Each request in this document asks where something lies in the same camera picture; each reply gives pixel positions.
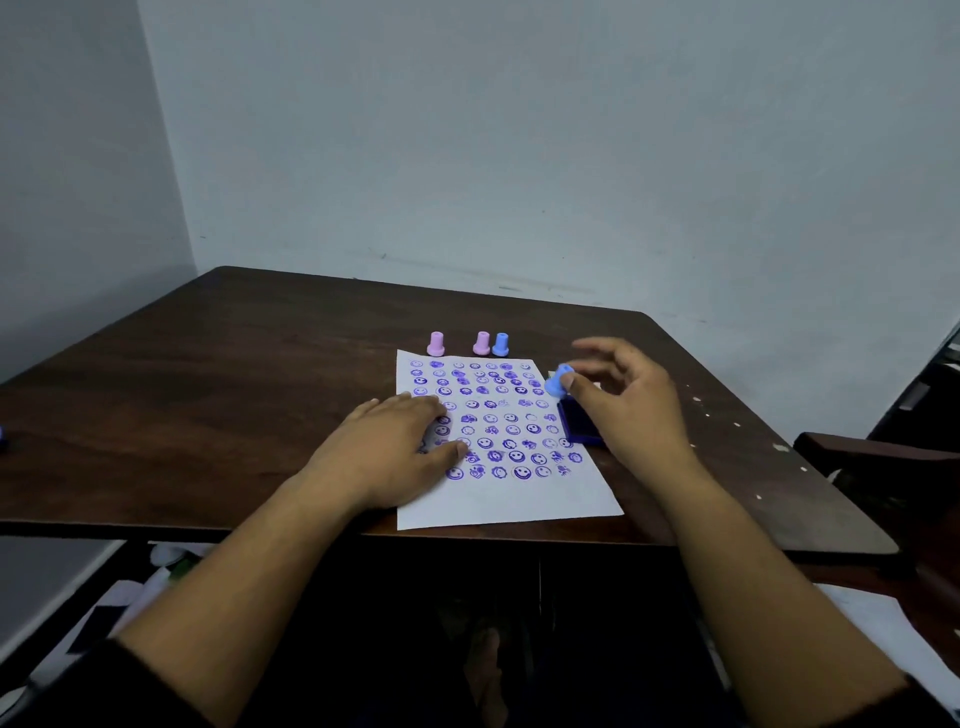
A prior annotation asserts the person's left hand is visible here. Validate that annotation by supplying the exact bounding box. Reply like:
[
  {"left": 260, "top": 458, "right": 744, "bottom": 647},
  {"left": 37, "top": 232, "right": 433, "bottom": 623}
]
[{"left": 296, "top": 392, "right": 470, "bottom": 515}]

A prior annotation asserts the person's right hand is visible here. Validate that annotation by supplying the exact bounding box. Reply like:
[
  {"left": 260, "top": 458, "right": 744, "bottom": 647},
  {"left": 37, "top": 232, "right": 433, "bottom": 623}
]
[{"left": 560, "top": 336, "right": 708, "bottom": 493}]

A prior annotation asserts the blue ink pad white lid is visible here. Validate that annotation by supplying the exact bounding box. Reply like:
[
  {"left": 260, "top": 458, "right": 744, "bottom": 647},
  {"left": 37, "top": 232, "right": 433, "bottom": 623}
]
[{"left": 554, "top": 378, "right": 610, "bottom": 450}]

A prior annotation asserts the white paper with purple prints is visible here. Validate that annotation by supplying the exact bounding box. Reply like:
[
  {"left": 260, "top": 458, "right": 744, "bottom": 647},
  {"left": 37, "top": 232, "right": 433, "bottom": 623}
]
[{"left": 395, "top": 348, "right": 625, "bottom": 532}]

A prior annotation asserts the person's right forearm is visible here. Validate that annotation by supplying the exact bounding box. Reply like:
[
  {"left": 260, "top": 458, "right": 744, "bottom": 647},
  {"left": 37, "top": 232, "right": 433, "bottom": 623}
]
[{"left": 659, "top": 463, "right": 909, "bottom": 728}]

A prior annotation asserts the person's left forearm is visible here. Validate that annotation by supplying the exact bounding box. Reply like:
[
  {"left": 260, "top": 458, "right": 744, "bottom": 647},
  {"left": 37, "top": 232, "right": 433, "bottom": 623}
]
[{"left": 116, "top": 476, "right": 376, "bottom": 728}]

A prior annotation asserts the person's bare foot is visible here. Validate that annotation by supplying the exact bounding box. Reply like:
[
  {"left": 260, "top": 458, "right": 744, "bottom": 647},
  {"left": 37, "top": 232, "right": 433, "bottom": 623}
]
[{"left": 463, "top": 626, "right": 510, "bottom": 728}]

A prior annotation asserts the person's black left sleeve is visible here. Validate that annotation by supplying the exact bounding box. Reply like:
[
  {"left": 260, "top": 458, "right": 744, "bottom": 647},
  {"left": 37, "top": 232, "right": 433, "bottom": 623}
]
[{"left": 0, "top": 637, "right": 215, "bottom": 728}]

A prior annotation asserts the person's black sleeve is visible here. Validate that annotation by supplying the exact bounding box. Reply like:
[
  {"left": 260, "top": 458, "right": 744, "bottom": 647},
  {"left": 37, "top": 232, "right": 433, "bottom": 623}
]
[
  {"left": 0, "top": 637, "right": 215, "bottom": 728},
  {"left": 832, "top": 674, "right": 960, "bottom": 728}
]

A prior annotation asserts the person's black right sleeve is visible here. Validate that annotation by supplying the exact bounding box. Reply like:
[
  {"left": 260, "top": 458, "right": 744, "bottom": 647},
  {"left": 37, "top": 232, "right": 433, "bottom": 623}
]
[{"left": 832, "top": 674, "right": 960, "bottom": 728}]

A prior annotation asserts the dark wooden chair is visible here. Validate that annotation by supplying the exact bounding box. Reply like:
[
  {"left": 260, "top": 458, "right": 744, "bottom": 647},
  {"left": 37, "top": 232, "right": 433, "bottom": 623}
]
[{"left": 793, "top": 431, "right": 960, "bottom": 676}]

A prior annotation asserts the white printed sheet on chair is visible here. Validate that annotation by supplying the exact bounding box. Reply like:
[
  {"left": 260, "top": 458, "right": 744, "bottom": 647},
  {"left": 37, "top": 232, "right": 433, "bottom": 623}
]
[{"left": 813, "top": 583, "right": 960, "bottom": 714}]

